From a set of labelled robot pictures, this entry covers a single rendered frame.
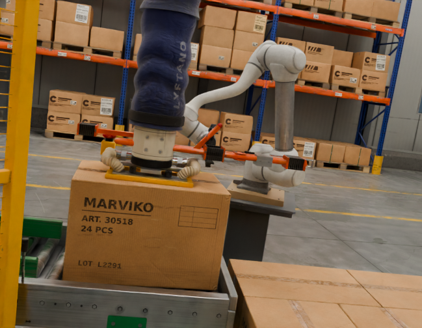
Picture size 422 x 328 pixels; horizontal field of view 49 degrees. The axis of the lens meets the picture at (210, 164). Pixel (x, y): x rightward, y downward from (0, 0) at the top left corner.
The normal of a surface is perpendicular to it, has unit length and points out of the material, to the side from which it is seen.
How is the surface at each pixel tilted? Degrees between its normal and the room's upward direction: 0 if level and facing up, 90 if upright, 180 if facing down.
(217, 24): 91
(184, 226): 90
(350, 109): 90
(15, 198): 90
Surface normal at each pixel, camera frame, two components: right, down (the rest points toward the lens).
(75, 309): 0.11, 0.18
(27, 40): 0.84, 0.20
